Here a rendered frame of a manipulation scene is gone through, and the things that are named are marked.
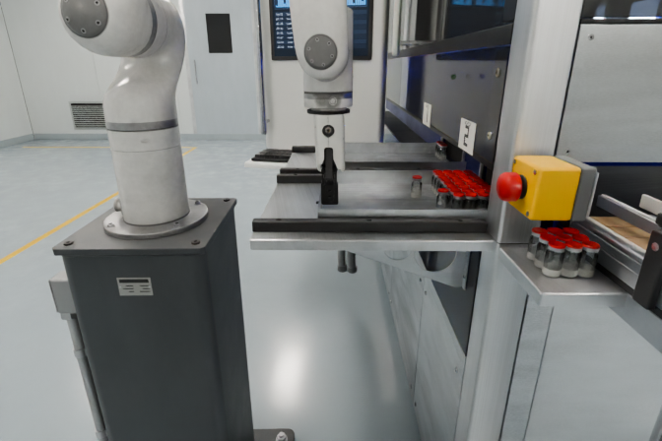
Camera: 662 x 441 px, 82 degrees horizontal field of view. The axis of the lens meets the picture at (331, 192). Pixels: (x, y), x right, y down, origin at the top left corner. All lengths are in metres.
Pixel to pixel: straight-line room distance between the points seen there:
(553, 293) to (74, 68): 7.15
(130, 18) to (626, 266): 0.76
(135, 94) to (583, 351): 0.89
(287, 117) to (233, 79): 4.71
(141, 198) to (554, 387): 0.83
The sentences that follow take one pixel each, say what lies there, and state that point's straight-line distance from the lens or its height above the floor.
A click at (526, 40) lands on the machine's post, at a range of 0.61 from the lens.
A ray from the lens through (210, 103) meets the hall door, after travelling 6.44.
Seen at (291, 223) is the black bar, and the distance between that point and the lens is 0.65.
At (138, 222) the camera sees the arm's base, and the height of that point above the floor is 0.88.
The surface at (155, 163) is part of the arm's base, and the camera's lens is 0.74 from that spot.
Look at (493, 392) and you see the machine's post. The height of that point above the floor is 0.58.
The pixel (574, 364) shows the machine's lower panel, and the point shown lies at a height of 0.64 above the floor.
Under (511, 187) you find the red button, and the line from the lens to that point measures 0.55.
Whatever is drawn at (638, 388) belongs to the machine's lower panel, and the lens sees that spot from 0.97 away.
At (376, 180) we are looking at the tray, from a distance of 0.91.
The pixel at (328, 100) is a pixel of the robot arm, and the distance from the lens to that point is 0.63.
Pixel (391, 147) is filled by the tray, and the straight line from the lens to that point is 1.25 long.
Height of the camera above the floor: 1.15
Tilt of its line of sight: 19 degrees down
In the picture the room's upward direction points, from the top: straight up
